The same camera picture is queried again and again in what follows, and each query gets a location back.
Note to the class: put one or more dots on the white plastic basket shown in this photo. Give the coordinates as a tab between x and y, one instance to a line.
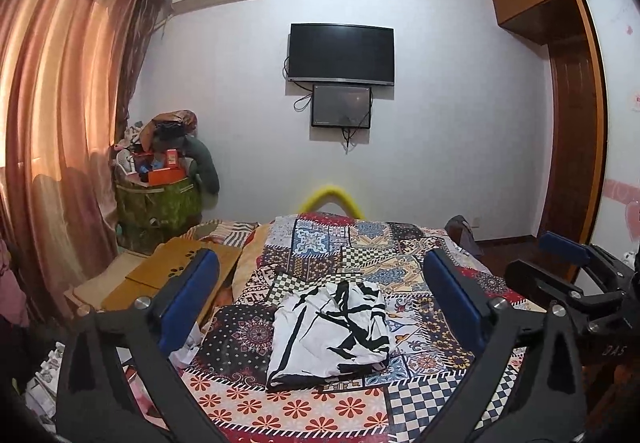
125	165

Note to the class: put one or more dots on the striped beige cloth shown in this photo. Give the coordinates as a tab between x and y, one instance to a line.
227	230

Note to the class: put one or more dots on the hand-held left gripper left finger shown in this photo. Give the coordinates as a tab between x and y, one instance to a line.
186	303

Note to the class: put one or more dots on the black wall television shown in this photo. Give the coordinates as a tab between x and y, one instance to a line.
342	53

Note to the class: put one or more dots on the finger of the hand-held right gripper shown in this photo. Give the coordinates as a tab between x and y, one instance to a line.
540	280
567	245

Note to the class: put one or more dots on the green patterned bag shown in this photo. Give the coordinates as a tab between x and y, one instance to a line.
160	205

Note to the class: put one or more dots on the pink garment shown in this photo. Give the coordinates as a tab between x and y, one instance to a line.
12	283

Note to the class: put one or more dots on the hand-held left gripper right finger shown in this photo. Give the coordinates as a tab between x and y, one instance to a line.
457	303

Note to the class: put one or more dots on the white door with pink stickers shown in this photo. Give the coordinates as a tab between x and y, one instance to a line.
620	123

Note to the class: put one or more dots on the dark grey cloth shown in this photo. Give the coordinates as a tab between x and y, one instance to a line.
462	233

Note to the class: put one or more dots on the yellow hoop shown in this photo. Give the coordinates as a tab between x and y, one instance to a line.
330	198

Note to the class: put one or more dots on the brown sheer curtain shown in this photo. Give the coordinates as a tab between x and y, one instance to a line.
142	48

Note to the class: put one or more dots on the orange box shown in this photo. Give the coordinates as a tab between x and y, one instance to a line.
167	173

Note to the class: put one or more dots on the brown wooden wardrobe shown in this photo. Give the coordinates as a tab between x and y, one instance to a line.
565	98

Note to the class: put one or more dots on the small black wall monitor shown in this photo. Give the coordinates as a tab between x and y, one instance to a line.
341	105

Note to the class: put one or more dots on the pink orange curtain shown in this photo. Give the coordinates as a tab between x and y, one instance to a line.
50	123

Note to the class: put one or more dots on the brown patterned cloth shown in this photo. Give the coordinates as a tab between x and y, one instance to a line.
172	119

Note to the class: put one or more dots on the patchwork printed bedspread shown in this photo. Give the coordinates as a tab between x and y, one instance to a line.
320	248

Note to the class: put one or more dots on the crumpled white cloth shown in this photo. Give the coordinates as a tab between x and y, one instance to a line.
187	348

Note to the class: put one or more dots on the white black patterned shirt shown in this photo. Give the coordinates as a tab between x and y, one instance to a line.
330	333

